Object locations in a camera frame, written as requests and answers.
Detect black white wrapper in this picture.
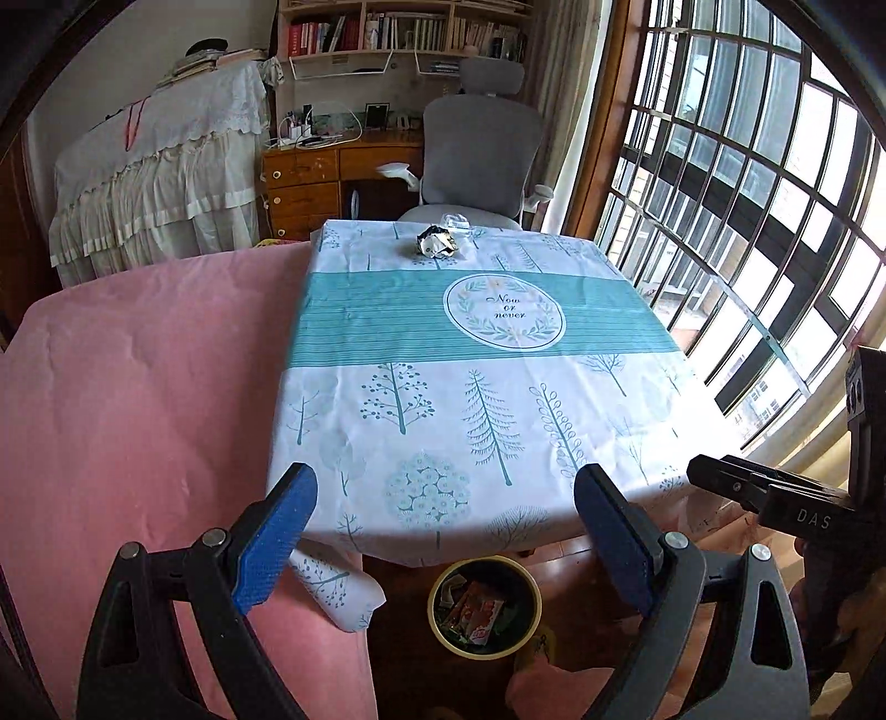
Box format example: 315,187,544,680
415,225,462,261

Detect wooden wall bookshelf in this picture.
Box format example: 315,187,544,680
277,0,535,79

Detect pink bedsheet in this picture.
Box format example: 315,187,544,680
0,245,379,720

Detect yellow-rimmed blue trash bin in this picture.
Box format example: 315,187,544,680
427,556,542,657

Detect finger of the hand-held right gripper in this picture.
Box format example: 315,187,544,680
723,455,849,495
687,455,772,513

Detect sheer beige curtain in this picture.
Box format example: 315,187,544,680
522,0,611,231

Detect white wire arch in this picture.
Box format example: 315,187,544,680
315,100,365,141

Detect white cables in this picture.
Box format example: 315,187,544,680
266,134,362,151

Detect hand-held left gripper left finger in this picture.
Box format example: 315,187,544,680
76,462,320,720

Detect wooden desk with drawers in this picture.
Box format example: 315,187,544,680
261,128,427,243

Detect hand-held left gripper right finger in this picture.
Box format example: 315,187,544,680
573,464,811,720

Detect stack of books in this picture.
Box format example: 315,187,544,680
156,40,268,88

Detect white lace furniture cover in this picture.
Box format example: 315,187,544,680
48,65,271,289

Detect white wire rack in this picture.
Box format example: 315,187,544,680
414,50,464,76
289,50,389,83

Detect dark wooden furniture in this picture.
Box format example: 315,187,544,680
0,125,59,342

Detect wooden window frame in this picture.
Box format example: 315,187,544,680
559,0,653,240

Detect row of red books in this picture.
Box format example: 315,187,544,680
287,19,362,56

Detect window grille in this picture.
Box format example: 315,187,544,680
595,0,886,445

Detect orange red snack packet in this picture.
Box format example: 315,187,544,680
450,582,507,642

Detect person's right hand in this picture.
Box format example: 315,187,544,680
834,588,886,667

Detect red ribbon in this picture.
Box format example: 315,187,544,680
123,97,151,151

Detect row of pale books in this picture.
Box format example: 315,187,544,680
364,12,451,52

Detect pink trouser legs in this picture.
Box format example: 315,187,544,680
505,651,627,720

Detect grey office chair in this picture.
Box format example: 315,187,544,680
378,56,555,234

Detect tree-print white teal tablecloth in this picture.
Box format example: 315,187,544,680
266,219,736,633

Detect person's right yellow slipper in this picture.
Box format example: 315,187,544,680
528,625,559,667

